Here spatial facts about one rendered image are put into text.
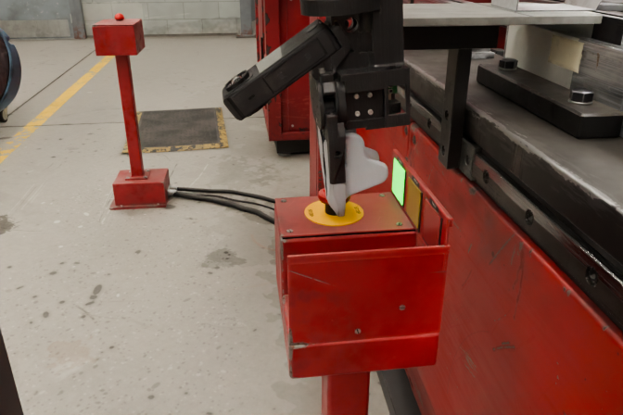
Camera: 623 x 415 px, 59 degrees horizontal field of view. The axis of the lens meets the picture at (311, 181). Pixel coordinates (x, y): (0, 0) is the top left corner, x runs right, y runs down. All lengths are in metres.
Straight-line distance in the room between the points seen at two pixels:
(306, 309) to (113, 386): 1.14
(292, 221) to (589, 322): 0.32
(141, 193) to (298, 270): 2.07
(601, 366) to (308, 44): 0.39
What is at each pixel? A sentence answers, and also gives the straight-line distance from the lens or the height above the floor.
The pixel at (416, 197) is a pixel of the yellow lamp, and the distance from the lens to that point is 0.62.
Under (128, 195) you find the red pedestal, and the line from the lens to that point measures 2.59.
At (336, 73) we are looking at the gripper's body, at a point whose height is 0.97.
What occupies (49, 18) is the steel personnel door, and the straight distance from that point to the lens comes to 7.99.
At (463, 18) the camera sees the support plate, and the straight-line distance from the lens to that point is 0.71.
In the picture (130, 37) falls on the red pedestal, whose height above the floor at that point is 0.75.
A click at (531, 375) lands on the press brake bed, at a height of 0.63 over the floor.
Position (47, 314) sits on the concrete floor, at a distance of 1.99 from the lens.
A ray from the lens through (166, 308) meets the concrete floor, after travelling 1.89.
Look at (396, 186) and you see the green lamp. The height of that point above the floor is 0.80.
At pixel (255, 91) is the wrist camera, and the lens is 0.49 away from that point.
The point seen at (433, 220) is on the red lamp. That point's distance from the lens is 0.57.
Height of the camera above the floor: 1.08
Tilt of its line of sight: 23 degrees down
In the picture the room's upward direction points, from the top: straight up
